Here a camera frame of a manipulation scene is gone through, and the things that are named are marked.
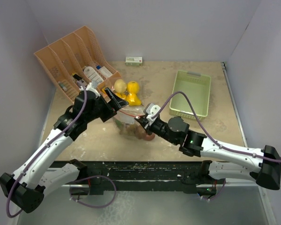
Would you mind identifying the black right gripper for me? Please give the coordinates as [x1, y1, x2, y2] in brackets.
[134, 114, 178, 145]

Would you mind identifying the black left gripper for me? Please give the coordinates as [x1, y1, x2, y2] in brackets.
[85, 87, 128, 123]

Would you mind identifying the clear zip bag brown food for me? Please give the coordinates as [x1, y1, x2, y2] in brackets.
[112, 105, 155, 141]

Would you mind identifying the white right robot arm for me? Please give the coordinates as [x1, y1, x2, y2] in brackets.
[135, 116, 281, 190]

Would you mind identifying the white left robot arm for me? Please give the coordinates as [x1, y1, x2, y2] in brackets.
[0, 87, 128, 218]

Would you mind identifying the yellow fake pepper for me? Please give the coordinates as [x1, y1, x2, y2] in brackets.
[115, 92, 127, 100]

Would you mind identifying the fake brown grape bunch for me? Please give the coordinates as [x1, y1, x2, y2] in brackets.
[120, 123, 143, 139]

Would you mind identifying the beige fake potato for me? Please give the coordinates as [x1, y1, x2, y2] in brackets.
[114, 79, 127, 94]

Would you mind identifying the clear zip bag yellow food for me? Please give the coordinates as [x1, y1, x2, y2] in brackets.
[98, 77, 144, 111]

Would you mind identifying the yellow fake pear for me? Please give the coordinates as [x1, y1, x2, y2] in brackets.
[126, 93, 142, 106]

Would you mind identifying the red fake apple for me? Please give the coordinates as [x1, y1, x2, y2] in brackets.
[143, 134, 155, 141]

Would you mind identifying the white blue cap tube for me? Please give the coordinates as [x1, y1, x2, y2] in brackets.
[96, 65, 113, 79]

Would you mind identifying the white lotion bottle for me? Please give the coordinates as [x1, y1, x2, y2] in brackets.
[83, 66, 104, 84]

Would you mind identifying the small green white box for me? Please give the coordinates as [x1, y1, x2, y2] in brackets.
[125, 56, 143, 66]

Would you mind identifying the black yellow tool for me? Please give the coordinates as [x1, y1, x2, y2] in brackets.
[72, 73, 86, 87]

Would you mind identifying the pink plastic file organizer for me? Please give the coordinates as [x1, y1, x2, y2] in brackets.
[34, 26, 121, 103]

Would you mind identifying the small clear vial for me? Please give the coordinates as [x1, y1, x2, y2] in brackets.
[58, 81, 67, 91]

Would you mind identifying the green perforated plastic basket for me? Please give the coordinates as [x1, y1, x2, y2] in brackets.
[169, 70, 211, 120]

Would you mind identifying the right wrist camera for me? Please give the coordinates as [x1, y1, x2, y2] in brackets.
[144, 103, 161, 125]

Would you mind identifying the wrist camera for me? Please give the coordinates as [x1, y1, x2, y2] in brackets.
[77, 81, 100, 97]
[144, 103, 161, 125]

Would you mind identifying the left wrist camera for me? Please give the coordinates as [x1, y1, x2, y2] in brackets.
[77, 81, 100, 97]

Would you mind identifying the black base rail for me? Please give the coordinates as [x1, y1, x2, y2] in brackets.
[69, 159, 224, 196]

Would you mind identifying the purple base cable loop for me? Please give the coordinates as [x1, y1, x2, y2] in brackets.
[69, 174, 118, 208]

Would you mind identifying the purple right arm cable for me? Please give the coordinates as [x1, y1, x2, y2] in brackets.
[154, 91, 281, 164]

